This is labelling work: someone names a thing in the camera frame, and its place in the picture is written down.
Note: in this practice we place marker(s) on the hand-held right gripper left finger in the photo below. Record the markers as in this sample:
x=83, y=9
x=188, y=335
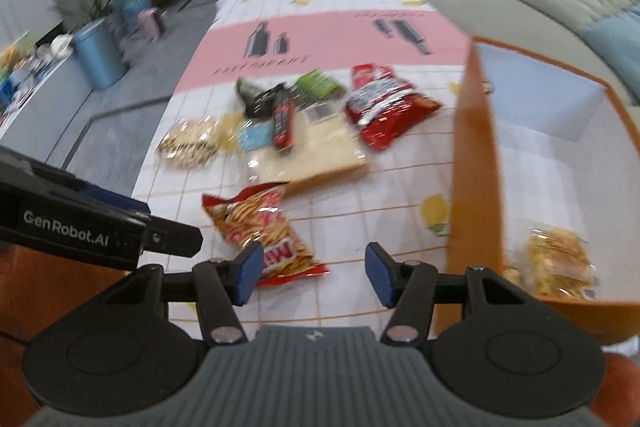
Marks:
x=250, y=274

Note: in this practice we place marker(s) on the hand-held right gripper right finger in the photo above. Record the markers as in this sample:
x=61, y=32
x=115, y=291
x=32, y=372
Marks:
x=377, y=277

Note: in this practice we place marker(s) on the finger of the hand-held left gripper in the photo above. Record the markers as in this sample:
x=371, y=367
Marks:
x=175, y=238

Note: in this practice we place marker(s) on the red cracker packet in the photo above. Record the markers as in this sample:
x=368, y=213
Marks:
x=252, y=227

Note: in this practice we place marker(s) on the clear peanut packet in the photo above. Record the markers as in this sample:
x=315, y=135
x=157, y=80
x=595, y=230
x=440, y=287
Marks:
x=187, y=142

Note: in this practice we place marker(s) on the pale yellow snack packet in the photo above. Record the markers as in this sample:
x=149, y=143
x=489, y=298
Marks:
x=231, y=132

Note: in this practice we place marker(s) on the small blue snack packet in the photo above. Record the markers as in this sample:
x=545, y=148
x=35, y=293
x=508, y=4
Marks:
x=254, y=136

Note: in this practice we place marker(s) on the orange cardboard box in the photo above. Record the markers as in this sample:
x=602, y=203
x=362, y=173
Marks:
x=475, y=157

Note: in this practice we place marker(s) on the dark red stick packet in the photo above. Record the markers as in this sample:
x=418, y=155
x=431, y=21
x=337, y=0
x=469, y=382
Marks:
x=283, y=122

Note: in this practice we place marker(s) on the red silver snack packet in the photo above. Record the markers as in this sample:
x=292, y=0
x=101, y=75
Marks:
x=390, y=117

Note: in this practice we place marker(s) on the black snack packet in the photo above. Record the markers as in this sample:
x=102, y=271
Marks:
x=262, y=103

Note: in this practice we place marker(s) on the green snack packet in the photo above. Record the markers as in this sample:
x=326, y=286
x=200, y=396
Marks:
x=317, y=88

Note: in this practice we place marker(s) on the red packet with white label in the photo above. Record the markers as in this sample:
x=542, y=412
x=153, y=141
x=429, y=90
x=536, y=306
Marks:
x=372, y=76

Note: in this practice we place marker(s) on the person's left leg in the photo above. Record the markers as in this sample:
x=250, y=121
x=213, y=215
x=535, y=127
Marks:
x=45, y=297

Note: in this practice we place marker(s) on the person's leg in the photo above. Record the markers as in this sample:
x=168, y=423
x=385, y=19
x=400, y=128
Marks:
x=45, y=297
x=622, y=387

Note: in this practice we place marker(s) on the assorted clutter pile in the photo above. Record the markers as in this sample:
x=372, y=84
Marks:
x=25, y=72

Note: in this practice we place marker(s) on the blue trash bin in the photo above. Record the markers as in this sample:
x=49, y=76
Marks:
x=97, y=54

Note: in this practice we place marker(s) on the pink stool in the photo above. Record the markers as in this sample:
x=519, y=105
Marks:
x=150, y=23

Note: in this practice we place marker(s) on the large blue water bottle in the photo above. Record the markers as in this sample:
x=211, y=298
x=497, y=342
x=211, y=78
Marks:
x=134, y=4

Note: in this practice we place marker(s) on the pink white printed tablecloth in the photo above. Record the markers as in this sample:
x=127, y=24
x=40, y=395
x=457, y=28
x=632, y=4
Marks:
x=320, y=37

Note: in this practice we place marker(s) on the person's right leg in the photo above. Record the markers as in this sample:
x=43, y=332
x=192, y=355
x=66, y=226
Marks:
x=622, y=387

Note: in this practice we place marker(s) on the blue cushion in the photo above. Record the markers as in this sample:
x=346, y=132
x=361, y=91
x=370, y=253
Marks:
x=617, y=47

